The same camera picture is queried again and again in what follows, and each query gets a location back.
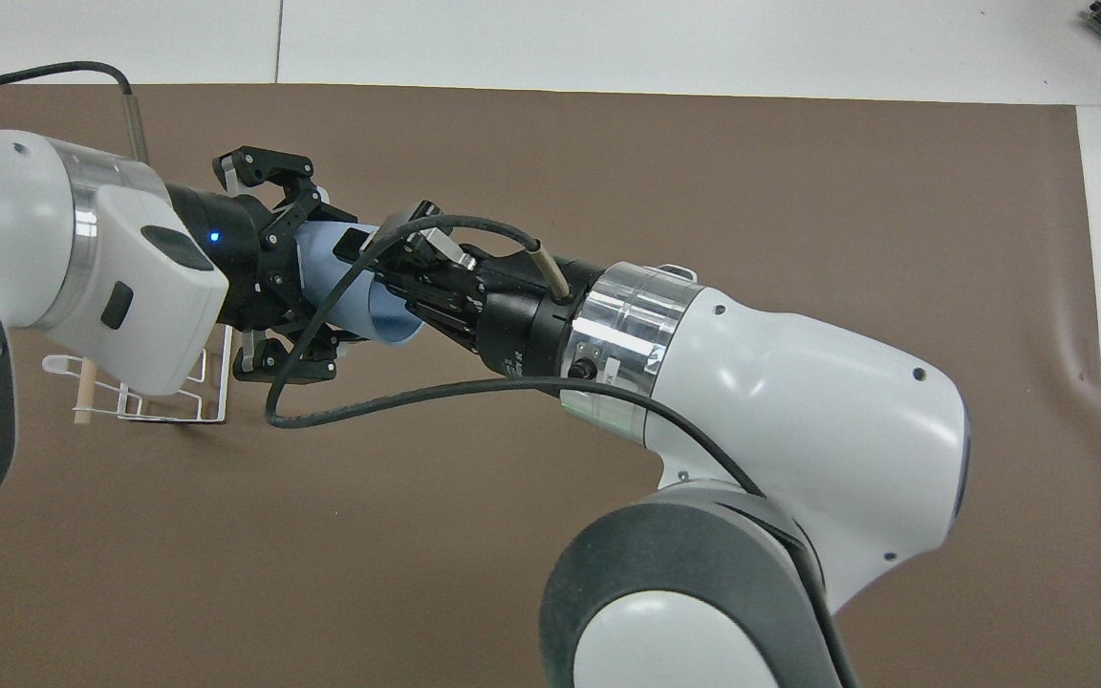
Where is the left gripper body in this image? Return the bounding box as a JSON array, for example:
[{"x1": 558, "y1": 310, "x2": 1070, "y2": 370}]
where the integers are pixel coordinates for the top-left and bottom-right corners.
[{"x1": 165, "y1": 183, "x2": 305, "y2": 333}]

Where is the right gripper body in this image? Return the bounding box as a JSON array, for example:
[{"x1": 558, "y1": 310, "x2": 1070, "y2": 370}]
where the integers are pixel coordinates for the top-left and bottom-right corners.
[{"x1": 467, "y1": 251, "x2": 606, "y2": 384}]

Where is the light blue cup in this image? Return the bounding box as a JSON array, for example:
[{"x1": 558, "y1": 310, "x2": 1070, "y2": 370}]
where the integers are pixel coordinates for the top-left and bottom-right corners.
[{"x1": 293, "y1": 221, "x2": 426, "y2": 346}]

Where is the black cable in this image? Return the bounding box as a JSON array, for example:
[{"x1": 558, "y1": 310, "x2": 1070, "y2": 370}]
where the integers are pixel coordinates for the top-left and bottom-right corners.
[
  {"x1": 0, "y1": 60, "x2": 151, "y2": 164},
  {"x1": 264, "y1": 213, "x2": 767, "y2": 499}
]

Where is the white wire cup holder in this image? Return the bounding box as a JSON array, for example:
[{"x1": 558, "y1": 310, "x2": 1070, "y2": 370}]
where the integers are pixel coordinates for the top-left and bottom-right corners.
[{"x1": 41, "y1": 323, "x2": 232, "y2": 427}]

